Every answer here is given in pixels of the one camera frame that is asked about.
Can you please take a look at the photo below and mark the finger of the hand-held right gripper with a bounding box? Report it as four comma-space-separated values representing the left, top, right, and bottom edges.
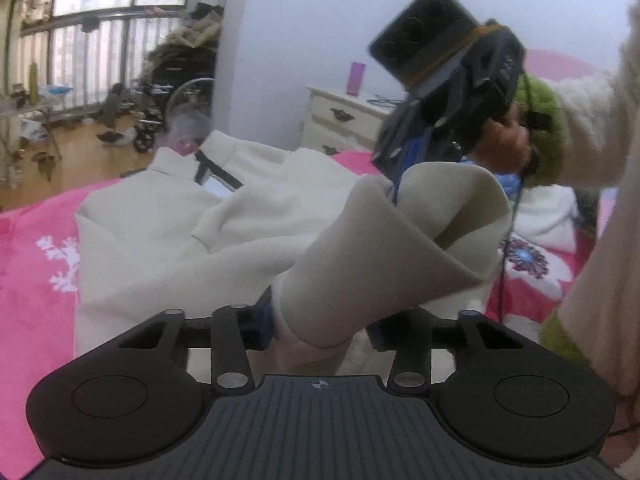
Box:
372, 106, 427, 169
391, 131, 432, 202

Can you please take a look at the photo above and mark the black wheelchair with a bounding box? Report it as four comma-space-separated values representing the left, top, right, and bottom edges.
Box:
134, 25, 223, 155

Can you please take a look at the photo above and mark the pink headboard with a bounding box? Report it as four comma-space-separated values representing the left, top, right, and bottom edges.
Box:
522, 49, 601, 81

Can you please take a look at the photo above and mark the person's right forearm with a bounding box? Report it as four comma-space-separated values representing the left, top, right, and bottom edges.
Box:
515, 67, 640, 191

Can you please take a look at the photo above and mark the person's right hand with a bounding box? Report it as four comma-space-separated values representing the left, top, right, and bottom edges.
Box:
471, 109, 533, 182

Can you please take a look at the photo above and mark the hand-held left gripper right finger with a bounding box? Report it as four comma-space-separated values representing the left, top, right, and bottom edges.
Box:
366, 308, 544, 397

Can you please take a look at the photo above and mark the cream dresser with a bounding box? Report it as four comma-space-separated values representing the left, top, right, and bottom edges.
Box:
304, 85, 401, 155

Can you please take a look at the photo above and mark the cream jacket with black trim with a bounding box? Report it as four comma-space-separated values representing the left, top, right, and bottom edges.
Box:
74, 130, 513, 376

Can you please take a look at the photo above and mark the black padded seat stand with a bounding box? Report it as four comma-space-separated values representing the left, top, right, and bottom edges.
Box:
96, 82, 132, 145

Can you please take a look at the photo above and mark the white fluffy cloth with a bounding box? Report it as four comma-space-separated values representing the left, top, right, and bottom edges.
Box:
512, 185, 583, 252

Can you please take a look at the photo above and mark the blue cloth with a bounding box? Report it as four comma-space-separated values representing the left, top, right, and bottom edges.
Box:
460, 156, 521, 203

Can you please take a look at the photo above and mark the plastic wrapped floor fan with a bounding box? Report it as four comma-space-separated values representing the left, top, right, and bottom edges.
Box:
162, 77, 216, 153

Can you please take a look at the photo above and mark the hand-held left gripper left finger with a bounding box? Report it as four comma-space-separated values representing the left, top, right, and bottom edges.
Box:
118, 300, 277, 397

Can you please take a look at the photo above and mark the purple cup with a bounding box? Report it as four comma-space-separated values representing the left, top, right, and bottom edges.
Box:
347, 61, 368, 97

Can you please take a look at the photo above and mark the folding table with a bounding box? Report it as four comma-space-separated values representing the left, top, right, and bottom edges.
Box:
0, 105, 63, 188

